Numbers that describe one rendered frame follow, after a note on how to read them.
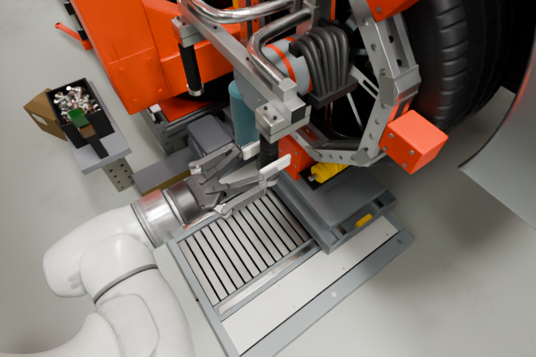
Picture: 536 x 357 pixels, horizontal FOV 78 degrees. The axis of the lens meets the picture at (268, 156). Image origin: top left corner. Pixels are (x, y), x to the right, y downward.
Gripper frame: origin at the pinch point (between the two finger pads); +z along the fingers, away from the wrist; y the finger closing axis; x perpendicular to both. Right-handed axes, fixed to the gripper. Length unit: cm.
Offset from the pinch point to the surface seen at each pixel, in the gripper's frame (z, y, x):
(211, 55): 18, -60, -20
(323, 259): 21, 8, -75
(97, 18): -13, -60, 4
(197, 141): 1, -47, -43
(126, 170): -27, -75, -74
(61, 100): -33, -77, -27
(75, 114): -30, -55, -17
